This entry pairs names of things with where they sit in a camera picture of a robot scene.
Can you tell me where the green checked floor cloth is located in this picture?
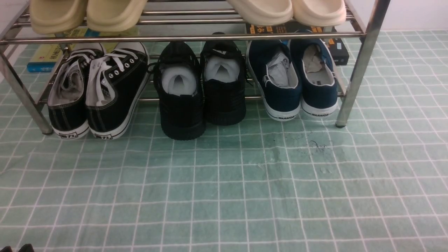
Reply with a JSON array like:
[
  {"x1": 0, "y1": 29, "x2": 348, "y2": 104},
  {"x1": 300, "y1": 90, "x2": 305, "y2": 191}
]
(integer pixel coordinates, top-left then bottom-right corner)
[{"x1": 0, "y1": 30, "x2": 448, "y2": 252}]

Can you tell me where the tan slipper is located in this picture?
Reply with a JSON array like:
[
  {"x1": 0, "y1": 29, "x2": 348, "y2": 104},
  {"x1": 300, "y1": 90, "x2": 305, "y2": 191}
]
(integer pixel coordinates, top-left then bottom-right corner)
[
  {"x1": 29, "y1": 0, "x2": 88, "y2": 35},
  {"x1": 86, "y1": 0, "x2": 147, "y2": 32}
]

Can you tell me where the navy slip-on shoe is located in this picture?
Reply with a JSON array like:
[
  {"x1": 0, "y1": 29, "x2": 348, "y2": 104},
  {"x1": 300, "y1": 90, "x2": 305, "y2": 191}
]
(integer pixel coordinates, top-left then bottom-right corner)
[
  {"x1": 245, "y1": 40, "x2": 302, "y2": 121},
  {"x1": 288, "y1": 38, "x2": 339, "y2": 117}
]

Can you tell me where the cream slipper right of pair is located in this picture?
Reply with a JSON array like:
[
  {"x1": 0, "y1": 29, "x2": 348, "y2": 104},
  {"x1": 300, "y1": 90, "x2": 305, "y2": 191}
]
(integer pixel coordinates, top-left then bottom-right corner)
[{"x1": 292, "y1": 0, "x2": 346, "y2": 27}]

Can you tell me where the tan slipper far left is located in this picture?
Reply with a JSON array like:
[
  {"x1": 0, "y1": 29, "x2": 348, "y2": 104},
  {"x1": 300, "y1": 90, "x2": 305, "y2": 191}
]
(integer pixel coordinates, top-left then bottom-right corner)
[{"x1": 29, "y1": 0, "x2": 88, "y2": 35}]

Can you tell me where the cream slipper of pair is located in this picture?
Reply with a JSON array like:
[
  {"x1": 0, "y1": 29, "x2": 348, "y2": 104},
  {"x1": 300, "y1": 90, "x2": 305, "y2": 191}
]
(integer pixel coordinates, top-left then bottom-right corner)
[
  {"x1": 227, "y1": 0, "x2": 293, "y2": 26},
  {"x1": 292, "y1": 0, "x2": 346, "y2": 27}
]

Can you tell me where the black knit shoe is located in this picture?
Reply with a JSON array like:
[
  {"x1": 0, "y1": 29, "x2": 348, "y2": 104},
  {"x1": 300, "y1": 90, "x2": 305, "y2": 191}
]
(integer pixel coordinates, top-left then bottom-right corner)
[
  {"x1": 149, "y1": 41, "x2": 206, "y2": 141},
  {"x1": 200, "y1": 40, "x2": 247, "y2": 126}
]

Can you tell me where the black orange book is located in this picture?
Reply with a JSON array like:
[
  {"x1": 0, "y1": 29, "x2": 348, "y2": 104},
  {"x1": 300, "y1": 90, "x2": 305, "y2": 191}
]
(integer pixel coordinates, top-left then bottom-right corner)
[{"x1": 245, "y1": 21, "x2": 349, "y2": 66}]

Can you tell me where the yellow blue book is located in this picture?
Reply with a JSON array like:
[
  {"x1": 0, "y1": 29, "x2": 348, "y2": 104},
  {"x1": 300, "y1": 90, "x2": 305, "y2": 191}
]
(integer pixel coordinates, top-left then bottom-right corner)
[{"x1": 27, "y1": 27, "x2": 140, "y2": 73}]

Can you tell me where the cream slipper left of pair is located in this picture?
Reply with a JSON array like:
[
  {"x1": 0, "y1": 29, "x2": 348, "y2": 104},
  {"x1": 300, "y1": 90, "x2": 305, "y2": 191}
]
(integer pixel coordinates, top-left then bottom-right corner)
[{"x1": 227, "y1": 0, "x2": 293, "y2": 26}]

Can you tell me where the metal shoe rack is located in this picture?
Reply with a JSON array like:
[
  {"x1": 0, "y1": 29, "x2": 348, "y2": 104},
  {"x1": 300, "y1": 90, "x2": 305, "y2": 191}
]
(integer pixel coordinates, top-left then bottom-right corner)
[{"x1": 1, "y1": 0, "x2": 390, "y2": 135}]

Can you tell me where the black canvas sneaker right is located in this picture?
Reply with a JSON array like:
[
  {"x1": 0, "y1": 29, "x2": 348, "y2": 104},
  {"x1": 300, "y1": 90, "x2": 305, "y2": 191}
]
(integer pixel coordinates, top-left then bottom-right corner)
[{"x1": 85, "y1": 42, "x2": 150, "y2": 140}]

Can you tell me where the black canvas sneaker left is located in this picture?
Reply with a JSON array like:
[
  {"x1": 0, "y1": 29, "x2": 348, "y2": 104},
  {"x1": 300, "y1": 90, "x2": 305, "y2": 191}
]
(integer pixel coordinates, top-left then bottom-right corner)
[{"x1": 47, "y1": 43, "x2": 106, "y2": 140}]

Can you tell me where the black canvas sneaker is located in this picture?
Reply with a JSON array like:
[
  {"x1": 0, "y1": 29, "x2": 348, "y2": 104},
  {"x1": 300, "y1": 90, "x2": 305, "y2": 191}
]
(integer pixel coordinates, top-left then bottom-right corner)
[
  {"x1": 85, "y1": 42, "x2": 150, "y2": 140},
  {"x1": 47, "y1": 43, "x2": 106, "y2": 140}
]

